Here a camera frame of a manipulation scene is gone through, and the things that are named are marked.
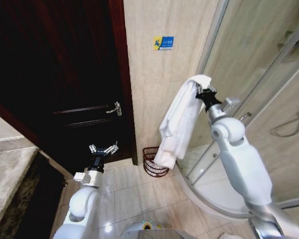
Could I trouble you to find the white towel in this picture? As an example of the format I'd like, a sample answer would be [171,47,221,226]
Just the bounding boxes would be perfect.
[153,74,212,170]

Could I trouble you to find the dark wooden door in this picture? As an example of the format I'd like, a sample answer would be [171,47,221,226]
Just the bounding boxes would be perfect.
[0,0,139,176]

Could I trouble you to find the marble vanity counter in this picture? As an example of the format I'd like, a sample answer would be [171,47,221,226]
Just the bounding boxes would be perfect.
[0,109,65,239]

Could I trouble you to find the white robot front shell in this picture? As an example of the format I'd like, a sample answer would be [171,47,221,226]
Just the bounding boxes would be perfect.
[119,218,199,239]

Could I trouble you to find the silver door handle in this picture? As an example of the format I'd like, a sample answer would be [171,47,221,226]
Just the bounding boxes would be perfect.
[105,101,122,117]

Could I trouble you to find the dark red wire hamper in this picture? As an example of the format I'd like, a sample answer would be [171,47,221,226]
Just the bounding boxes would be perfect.
[142,146,170,178]

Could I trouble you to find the glass shower enclosure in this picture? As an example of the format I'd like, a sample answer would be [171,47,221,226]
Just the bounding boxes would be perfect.
[175,0,299,220]

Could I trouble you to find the blue yellow wall sticker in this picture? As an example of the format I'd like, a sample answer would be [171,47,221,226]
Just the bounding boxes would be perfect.
[152,35,174,51]

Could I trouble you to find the silver shower hose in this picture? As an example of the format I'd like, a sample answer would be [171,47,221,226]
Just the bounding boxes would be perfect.
[269,109,299,138]

